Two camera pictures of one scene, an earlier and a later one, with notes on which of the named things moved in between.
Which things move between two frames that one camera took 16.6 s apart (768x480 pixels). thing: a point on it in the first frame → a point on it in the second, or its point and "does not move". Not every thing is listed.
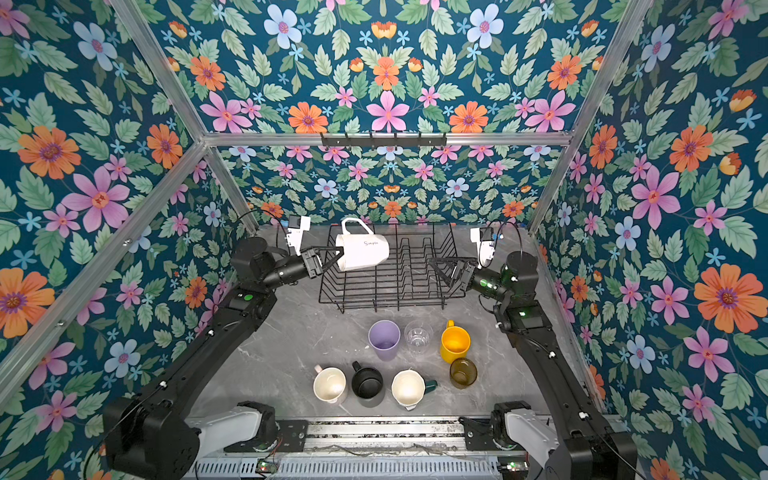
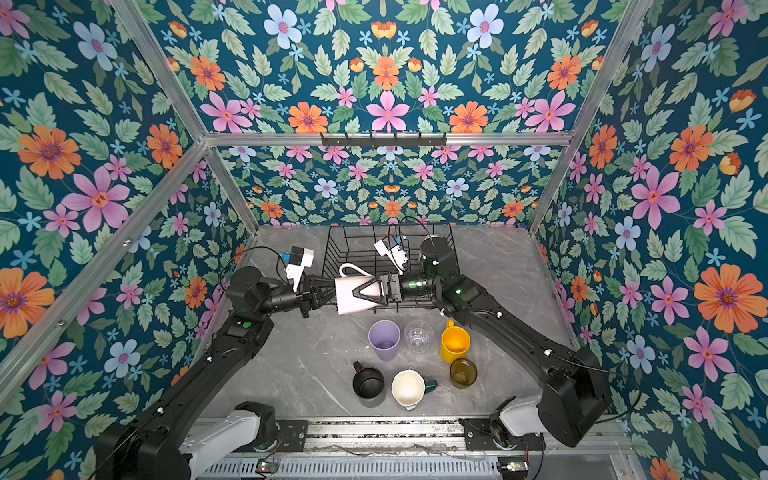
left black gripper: (316, 267) → (307, 295)
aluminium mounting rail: (342, 436) does not move
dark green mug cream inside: (409, 387) does not move
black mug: (366, 382) does not move
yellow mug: (455, 341) does not move
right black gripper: (463, 271) → (367, 284)
